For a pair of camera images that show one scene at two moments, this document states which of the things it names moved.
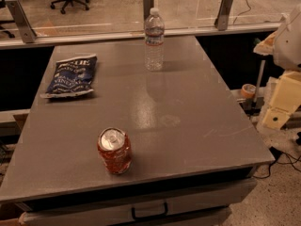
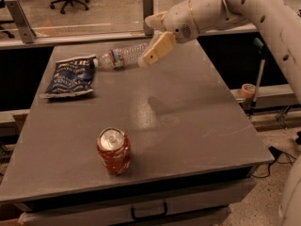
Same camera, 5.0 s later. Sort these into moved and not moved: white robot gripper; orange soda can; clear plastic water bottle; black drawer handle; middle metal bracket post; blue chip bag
Moved: white robot gripper; clear plastic water bottle
Not moved: black drawer handle; middle metal bracket post; blue chip bag; orange soda can
